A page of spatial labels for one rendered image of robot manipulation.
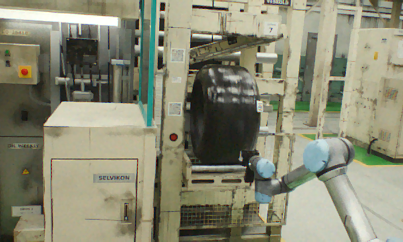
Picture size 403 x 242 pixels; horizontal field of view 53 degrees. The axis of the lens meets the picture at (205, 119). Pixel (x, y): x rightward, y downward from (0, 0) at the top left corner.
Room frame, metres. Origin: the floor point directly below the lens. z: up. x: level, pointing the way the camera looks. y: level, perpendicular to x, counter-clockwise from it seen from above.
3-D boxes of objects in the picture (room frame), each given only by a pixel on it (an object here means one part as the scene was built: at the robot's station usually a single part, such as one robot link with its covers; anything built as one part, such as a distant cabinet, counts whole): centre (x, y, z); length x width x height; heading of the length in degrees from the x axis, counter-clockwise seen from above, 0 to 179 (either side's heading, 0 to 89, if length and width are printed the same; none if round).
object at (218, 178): (2.17, -0.09, 0.84); 0.36 x 0.09 x 0.06; 103
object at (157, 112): (2.18, 0.26, 1.19); 0.05 x 0.04 x 0.48; 13
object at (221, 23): (2.63, -0.12, 1.71); 0.61 x 0.25 x 0.15; 103
